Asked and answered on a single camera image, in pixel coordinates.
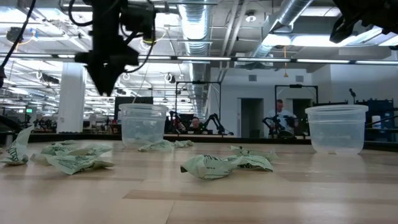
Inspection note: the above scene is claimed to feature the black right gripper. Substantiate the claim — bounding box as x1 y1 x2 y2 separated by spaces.
328 0 398 44

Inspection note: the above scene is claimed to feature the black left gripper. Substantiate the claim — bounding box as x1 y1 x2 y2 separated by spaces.
74 17 140 96

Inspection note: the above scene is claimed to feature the clear plastic cup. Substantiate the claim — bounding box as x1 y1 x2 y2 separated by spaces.
304 104 369 156
118 103 169 149

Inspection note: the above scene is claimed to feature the ceiling light panel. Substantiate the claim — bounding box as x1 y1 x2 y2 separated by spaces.
262 32 383 48

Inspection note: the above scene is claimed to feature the black monitor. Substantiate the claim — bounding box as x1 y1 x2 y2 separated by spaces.
114 96 154 106

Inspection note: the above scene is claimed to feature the white building pillar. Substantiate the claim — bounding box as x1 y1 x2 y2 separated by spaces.
57 62 86 134

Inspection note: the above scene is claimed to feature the dark blue equipment rack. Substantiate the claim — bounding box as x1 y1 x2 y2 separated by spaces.
356 98 398 142

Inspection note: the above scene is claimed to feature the person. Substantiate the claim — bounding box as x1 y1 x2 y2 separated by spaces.
186 116 206 135
266 98 299 131

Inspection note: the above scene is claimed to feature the black beam with light strips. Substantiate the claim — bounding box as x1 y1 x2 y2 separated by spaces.
0 52 398 66

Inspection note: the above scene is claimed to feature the slanted silver ceiling duct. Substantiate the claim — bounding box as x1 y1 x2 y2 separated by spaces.
248 0 315 60

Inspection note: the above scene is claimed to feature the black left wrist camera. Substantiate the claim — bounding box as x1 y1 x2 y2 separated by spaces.
120 3 157 43

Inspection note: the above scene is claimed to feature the yellow hanging cord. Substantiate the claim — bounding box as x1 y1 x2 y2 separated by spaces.
282 45 289 78

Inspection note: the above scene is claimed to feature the black background rig frame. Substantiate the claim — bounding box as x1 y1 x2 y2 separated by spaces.
175 80 222 135
274 84 319 138

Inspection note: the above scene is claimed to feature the black ceiling camera yellow cable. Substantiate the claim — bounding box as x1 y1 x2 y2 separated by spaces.
6 26 24 44

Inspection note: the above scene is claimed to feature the round silver ceiling duct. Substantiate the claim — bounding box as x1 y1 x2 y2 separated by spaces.
177 0 216 118

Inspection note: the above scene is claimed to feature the black aluminium table frame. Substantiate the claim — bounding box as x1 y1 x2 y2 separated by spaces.
0 132 398 152

